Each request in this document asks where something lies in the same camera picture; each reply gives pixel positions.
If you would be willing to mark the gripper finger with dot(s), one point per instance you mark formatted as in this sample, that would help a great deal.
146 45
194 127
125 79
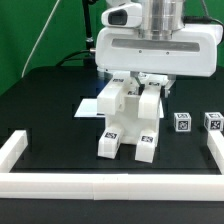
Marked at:
140 87
167 87

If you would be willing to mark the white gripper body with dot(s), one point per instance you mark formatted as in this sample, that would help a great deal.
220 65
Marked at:
191 51

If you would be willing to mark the white chair back part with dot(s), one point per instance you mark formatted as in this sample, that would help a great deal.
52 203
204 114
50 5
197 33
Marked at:
121 92

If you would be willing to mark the white chair seat part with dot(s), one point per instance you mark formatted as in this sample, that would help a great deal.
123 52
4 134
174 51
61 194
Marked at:
134 128

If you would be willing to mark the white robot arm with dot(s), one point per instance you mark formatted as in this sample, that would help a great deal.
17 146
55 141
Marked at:
150 36

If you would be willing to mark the white bar part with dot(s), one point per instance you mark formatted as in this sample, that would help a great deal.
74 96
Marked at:
12 150

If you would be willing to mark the white right fence wall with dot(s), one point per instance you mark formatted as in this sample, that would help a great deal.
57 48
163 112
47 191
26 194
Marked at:
215 143

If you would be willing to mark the white fence wall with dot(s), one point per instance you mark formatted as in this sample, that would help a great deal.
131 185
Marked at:
112 186
215 143

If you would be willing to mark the white front fence wall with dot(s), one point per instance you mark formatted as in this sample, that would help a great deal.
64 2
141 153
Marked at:
112 186

